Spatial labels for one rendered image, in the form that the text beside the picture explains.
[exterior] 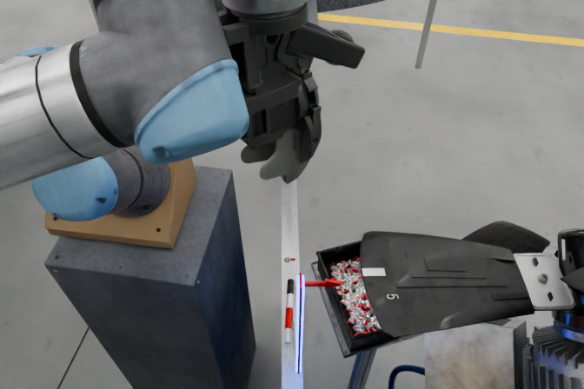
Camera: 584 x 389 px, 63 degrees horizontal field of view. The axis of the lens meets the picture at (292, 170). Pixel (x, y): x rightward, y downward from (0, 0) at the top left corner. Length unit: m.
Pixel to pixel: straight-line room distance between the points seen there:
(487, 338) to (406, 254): 0.21
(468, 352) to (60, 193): 0.69
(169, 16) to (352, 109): 2.53
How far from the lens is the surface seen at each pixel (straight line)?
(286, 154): 0.49
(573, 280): 0.50
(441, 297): 0.71
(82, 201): 0.76
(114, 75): 0.30
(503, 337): 0.86
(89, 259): 1.02
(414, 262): 0.74
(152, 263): 0.97
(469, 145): 2.74
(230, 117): 0.30
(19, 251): 2.46
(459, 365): 0.90
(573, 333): 0.80
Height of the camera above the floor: 1.80
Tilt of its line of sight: 47 degrees down
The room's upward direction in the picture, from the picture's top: straight up
